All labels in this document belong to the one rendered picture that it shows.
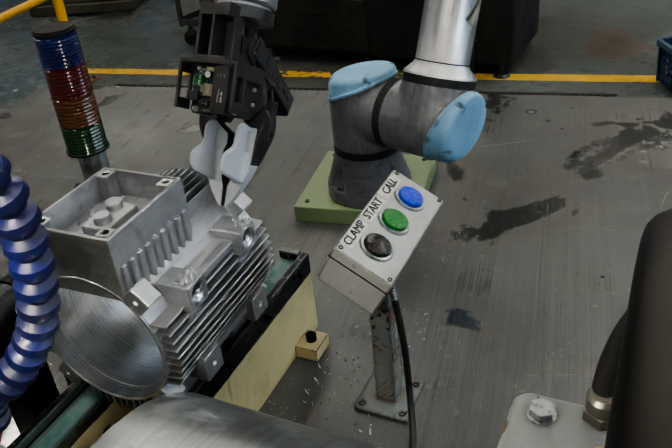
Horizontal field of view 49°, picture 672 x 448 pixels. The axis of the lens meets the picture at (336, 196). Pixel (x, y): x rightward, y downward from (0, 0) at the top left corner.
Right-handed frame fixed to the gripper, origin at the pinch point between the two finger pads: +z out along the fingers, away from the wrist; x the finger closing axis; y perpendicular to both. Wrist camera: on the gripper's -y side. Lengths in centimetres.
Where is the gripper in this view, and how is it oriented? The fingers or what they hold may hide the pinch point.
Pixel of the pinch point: (228, 194)
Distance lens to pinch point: 82.5
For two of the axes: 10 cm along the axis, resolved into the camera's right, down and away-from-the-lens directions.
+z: -1.3, 9.9, 0.4
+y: -4.0, -0.2, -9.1
